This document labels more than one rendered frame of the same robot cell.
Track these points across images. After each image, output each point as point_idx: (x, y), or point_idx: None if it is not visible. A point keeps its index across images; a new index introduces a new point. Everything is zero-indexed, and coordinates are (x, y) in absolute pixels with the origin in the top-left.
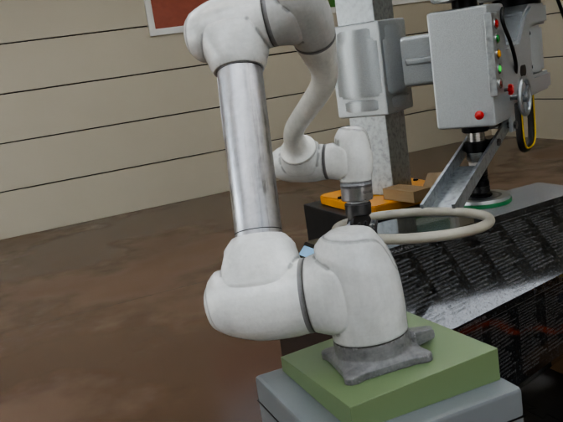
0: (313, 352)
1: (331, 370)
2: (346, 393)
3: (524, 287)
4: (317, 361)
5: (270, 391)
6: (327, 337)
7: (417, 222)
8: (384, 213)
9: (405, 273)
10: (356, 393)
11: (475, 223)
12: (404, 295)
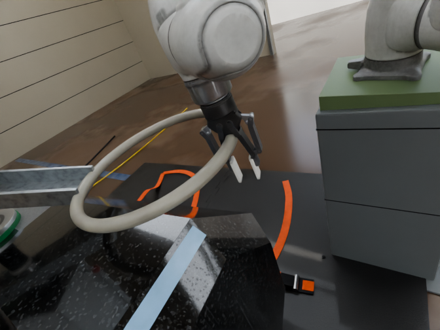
0: (420, 86)
1: (426, 67)
2: (437, 52)
3: (135, 200)
4: (427, 77)
5: None
6: (237, 322)
7: (36, 253)
8: (85, 214)
9: (173, 211)
10: (431, 51)
11: (180, 113)
12: (201, 211)
